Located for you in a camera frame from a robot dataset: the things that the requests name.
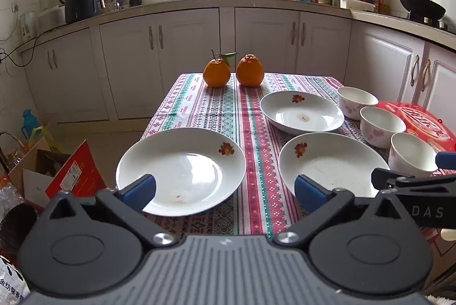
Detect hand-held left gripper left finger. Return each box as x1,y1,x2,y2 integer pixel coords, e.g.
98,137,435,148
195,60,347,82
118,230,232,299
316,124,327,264
43,174,178,249

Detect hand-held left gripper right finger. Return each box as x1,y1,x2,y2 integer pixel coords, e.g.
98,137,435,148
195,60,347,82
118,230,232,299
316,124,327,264
274,174,410,249

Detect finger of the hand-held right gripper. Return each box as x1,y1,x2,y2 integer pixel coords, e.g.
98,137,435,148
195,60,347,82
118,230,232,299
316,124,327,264
371,168,456,189
435,152,456,170

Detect white fruit print plate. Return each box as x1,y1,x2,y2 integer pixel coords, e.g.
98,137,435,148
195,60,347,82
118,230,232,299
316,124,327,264
278,133,390,199
116,127,247,217
260,91,345,135

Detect white pink floral bowl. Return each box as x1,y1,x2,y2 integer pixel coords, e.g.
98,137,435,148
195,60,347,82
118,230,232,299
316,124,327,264
337,86,379,120
360,106,407,149
388,133,439,182

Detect red plastic stool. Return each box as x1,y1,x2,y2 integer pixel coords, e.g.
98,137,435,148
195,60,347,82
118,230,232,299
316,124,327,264
377,100,456,153

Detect patterned red green tablecloth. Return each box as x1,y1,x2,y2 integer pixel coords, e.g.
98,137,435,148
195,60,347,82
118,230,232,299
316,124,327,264
141,72,456,245

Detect red cardboard box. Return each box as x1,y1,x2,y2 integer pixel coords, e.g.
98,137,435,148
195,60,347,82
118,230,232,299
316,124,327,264
44,140,108,200

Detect yellow bag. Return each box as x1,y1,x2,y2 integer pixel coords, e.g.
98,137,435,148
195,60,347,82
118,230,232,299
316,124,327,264
30,125,64,153

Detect open cardboard box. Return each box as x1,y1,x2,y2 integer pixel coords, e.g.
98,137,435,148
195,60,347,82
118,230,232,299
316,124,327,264
8,138,72,200

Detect blue plastic bottle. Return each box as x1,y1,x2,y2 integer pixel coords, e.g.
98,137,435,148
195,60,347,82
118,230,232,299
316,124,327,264
22,109,38,140

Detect black cup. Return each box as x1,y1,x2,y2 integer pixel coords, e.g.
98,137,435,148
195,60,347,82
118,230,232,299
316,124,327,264
0,203,38,256

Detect printed clear plastic bag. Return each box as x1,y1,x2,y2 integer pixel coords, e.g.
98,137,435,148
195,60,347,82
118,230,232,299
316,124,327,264
0,180,24,216

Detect bumpy orange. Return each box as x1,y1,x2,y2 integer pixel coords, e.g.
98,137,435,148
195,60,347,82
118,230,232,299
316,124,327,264
236,54,264,87

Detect gas stove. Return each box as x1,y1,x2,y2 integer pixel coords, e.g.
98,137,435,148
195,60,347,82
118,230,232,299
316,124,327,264
406,16,456,33

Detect orange with leafy stem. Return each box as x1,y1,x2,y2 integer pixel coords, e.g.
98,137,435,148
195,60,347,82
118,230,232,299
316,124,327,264
203,49,237,88

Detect white kitchen cabinets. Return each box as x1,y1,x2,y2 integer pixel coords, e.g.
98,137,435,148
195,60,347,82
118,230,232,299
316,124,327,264
21,4,456,124

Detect printed white sack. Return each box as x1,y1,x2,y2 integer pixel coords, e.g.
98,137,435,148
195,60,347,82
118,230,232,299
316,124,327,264
0,255,32,305

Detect white plastic tray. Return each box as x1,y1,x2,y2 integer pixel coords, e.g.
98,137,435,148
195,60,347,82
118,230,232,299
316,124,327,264
338,0,376,12

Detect white rice cooker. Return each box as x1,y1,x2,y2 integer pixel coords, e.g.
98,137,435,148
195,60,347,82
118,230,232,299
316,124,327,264
37,5,67,32

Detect white plastic jug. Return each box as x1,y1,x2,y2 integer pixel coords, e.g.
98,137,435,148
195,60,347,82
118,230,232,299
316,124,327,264
19,11,38,41

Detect wire handled basket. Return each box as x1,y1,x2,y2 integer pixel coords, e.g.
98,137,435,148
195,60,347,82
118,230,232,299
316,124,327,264
0,131,28,175

